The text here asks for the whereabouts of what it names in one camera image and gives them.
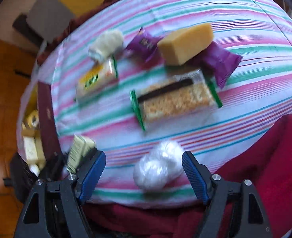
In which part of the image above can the seaweed cracker packet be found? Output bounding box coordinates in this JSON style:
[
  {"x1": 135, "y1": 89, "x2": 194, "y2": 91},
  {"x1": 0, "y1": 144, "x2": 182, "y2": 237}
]
[{"x1": 129, "y1": 69, "x2": 222, "y2": 131}]

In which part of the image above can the cream wafer packet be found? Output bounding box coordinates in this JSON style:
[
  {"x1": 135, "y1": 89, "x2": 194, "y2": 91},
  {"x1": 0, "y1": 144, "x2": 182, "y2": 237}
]
[{"x1": 66, "y1": 135, "x2": 96, "y2": 174}]

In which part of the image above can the striped bed sheet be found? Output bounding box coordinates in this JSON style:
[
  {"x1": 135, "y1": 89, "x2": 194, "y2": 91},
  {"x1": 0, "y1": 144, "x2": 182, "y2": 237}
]
[{"x1": 21, "y1": 0, "x2": 292, "y2": 208}]

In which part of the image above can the rolled white sock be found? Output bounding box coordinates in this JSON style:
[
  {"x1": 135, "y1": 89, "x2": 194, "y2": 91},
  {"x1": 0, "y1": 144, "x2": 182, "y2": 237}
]
[{"x1": 88, "y1": 30, "x2": 124, "y2": 63}]

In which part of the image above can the grey yellow blue headboard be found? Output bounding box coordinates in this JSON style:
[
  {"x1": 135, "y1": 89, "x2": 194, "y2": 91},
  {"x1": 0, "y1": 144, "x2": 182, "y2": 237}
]
[{"x1": 27, "y1": 0, "x2": 104, "y2": 42}]

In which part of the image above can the yellow sponge block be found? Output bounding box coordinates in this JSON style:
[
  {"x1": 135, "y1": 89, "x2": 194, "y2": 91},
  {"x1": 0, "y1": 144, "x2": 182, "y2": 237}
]
[{"x1": 157, "y1": 23, "x2": 214, "y2": 66}]

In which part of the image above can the Weidan cracker packet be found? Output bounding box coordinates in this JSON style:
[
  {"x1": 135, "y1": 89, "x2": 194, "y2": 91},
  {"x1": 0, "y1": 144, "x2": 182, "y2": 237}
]
[{"x1": 74, "y1": 56, "x2": 119, "y2": 102}]

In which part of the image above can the gold metal tin box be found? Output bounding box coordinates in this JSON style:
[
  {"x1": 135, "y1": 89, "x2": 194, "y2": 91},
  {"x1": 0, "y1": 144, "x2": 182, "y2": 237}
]
[{"x1": 16, "y1": 81, "x2": 61, "y2": 173}]

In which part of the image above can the purple snack packet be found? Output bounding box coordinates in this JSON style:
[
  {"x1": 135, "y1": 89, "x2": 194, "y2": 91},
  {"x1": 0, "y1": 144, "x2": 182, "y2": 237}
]
[
  {"x1": 125, "y1": 27, "x2": 164, "y2": 62},
  {"x1": 186, "y1": 41, "x2": 242, "y2": 89}
]

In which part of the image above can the red garment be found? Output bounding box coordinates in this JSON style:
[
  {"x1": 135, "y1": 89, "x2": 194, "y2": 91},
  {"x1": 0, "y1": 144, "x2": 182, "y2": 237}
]
[{"x1": 84, "y1": 114, "x2": 292, "y2": 237}]

